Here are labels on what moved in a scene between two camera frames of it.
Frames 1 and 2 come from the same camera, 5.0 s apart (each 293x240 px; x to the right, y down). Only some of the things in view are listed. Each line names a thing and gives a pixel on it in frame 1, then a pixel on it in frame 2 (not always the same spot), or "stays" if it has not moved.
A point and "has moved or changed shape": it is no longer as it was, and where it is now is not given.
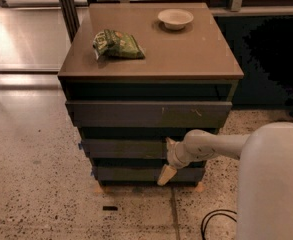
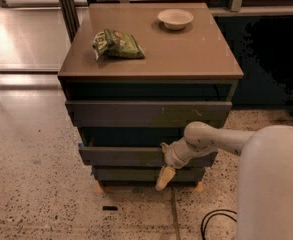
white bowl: [174, 19] stays
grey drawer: [125, 149] has moved or changed shape
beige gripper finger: [169, 142] → [164, 147]
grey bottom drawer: [145, 174] stays
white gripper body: [178, 155] stays
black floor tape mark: [110, 208] stays
